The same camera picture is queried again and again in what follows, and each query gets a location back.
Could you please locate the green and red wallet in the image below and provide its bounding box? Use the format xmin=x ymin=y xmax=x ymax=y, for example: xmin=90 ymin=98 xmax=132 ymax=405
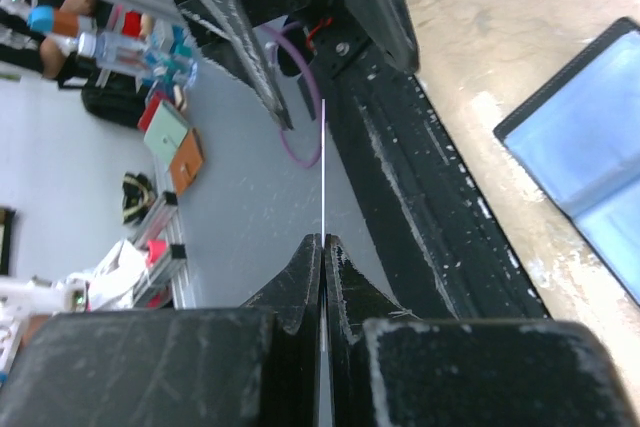
xmin=138 ymin=98 xmax=190 ymax=165

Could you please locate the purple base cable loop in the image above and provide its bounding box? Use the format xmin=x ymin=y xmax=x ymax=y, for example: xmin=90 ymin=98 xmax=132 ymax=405
xmin=259 ymin=21 xmax=324 ymax=169

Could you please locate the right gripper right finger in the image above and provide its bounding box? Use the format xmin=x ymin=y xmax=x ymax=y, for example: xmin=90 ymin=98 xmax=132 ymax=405
xmin=324 ymin=235 xmax=639 ymax=426

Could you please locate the brown leather card holder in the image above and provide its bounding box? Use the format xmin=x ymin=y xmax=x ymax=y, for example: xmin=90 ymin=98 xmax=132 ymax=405
xmin=169 ymin=128 xmax=205 ymax=196

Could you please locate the black yellow strap bundle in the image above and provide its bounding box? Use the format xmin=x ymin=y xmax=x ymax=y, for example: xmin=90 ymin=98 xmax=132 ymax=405
xmin=119 ymin=171 xmax=157 ymax=227

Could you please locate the aluminium frame rail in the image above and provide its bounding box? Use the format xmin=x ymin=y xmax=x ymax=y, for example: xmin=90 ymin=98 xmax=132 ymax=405
xmin=130 ymin=158 xmax=193 ymax=308

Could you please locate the clear plastic water bottle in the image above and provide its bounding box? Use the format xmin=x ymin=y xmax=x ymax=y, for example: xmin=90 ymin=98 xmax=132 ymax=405
xmin=77 ymin=31 xmax=197 ymax=86

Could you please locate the silver credit card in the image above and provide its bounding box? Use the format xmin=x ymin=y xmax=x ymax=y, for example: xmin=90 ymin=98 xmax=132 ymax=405
xmin=320 ymin=98 xmax=326 ymax=249

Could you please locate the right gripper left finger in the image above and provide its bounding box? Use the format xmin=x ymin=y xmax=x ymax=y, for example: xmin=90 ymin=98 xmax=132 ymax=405
xmin=1 ymin=235 xmax=321 ymax=426

